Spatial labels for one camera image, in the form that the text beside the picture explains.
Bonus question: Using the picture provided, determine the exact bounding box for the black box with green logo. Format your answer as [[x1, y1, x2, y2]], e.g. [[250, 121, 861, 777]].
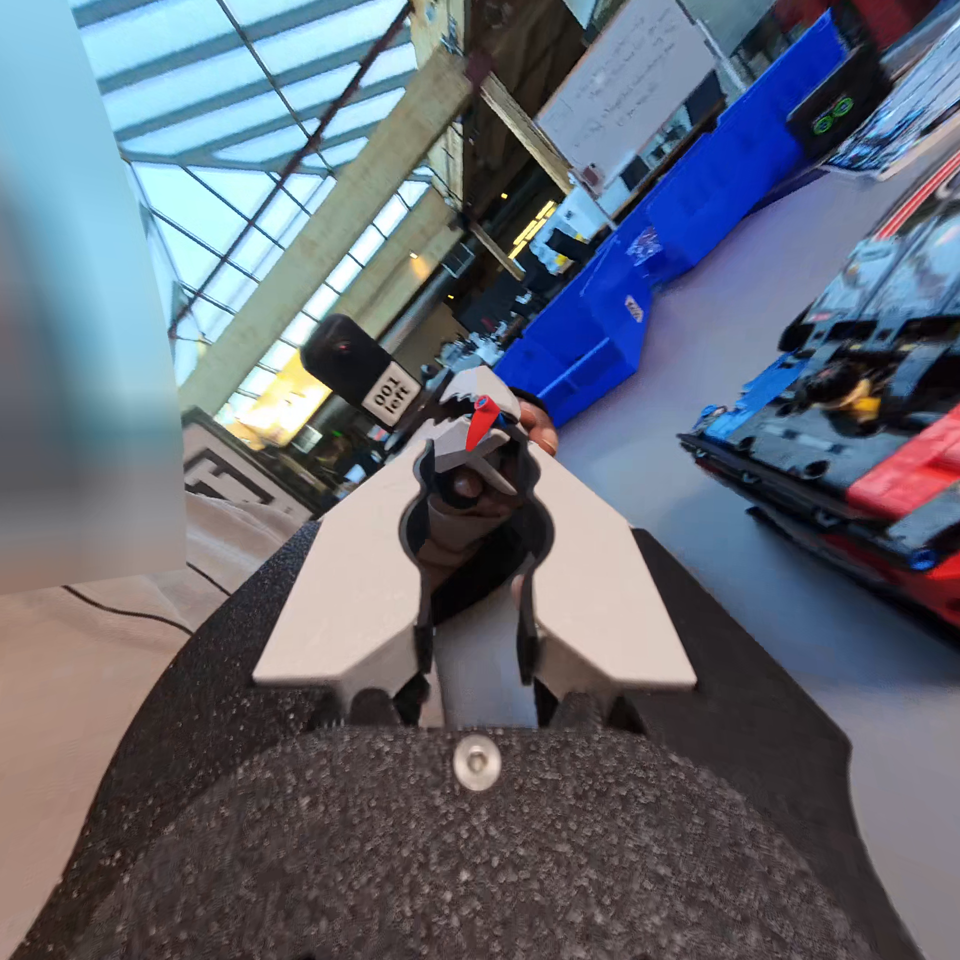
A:
[[787, 45, 894, 159]]

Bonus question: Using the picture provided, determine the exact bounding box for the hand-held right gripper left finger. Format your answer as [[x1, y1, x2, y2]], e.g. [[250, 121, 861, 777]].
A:
[[252, 438, 441, 714]]

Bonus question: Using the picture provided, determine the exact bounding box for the large blue plastic bin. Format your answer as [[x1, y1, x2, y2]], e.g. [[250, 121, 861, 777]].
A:
[[600, 11, 841, 301]]

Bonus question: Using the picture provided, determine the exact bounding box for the person's left hand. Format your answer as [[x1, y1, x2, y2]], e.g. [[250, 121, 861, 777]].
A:
[[416, 397, 562, 579]]

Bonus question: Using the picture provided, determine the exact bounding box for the whiteboard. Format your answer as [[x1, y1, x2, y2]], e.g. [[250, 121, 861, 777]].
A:
[[536, 0, 718, 174]]

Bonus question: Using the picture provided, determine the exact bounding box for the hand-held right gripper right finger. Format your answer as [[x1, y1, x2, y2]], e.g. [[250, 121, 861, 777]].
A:
[[510, 442, 699, 710]]

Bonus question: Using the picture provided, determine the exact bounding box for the lego race car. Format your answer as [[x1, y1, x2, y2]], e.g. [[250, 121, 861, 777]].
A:
[[677, 150, 960, 646]]

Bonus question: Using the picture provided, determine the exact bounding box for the white sign with black tag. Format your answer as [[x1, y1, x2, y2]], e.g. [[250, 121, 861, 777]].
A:
[[182, 407, 315, 520]]

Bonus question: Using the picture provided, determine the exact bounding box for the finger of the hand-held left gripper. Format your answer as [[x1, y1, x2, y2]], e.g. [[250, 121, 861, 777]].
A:
[[433, 417, 520, 496], [438, 365, 522, 423]]

